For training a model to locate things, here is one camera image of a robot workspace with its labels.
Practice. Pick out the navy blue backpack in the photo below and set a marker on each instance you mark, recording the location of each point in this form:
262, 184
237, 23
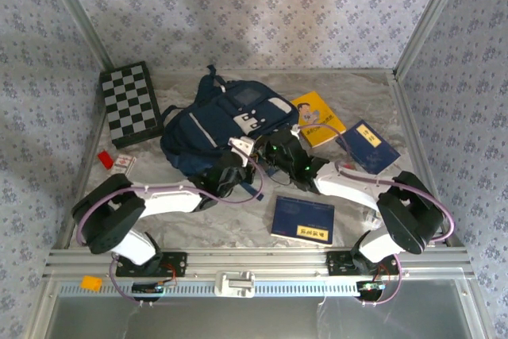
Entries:
198, 136

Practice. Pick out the navy book with yellow label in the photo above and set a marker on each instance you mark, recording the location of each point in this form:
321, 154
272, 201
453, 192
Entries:
301, 216
373, 152

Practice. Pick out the yellow cartoon book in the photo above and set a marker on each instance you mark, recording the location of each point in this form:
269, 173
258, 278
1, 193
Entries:
313, 102

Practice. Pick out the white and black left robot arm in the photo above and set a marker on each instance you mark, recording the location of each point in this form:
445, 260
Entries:
170, 200

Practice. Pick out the clear plastic case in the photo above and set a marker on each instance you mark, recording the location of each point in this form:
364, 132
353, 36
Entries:
373, 218

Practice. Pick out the playing card box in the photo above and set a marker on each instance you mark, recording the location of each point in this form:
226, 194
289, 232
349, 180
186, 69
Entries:
123, 164

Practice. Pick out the white plastic latch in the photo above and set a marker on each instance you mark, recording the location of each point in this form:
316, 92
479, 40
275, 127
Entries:
234, 284

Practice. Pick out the small red block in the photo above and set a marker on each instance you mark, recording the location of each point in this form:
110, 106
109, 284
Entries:
105, 159

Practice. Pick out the black grey chessboard box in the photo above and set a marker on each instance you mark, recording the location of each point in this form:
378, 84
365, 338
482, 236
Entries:
127, 101

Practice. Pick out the left circuit board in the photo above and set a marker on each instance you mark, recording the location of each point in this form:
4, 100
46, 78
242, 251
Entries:
147, 287

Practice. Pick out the circuit board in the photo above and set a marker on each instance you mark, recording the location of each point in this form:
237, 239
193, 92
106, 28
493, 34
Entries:
370, 286
147, 287

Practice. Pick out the grey metal panel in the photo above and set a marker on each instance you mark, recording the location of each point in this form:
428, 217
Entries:
254, 319

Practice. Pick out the right circuit board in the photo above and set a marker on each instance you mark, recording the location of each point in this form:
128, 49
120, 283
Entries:
370, 286

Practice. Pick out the orange block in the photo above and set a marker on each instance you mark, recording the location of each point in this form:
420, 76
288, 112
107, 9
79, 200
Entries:
91, 283

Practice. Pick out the aluminium front rail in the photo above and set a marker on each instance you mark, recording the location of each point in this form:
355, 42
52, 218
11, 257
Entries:
258, 261

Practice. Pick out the aluminium rail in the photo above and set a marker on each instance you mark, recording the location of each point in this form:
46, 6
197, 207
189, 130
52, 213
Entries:
337, 72
92, 140
258, 261
406, 116

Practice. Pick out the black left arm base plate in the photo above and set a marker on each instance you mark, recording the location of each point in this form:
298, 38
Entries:
178, 263

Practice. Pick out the aluminium back rail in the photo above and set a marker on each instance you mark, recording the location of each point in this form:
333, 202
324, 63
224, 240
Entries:
337, 72

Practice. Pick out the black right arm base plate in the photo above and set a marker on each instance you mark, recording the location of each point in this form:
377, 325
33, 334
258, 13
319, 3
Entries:
337, 263

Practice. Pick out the aluminium right side rail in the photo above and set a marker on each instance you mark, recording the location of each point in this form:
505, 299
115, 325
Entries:
406, 116

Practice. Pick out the aluminium left side rail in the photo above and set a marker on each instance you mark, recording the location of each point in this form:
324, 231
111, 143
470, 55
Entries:
92, 140

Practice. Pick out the aluminium right corner post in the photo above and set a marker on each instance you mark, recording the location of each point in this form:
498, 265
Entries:
428, 17

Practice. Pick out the aluminium corner post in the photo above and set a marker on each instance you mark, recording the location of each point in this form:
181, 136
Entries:
428, 17
79, 17

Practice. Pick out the aluminium left corner post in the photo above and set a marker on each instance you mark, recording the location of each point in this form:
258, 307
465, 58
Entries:
79, 17

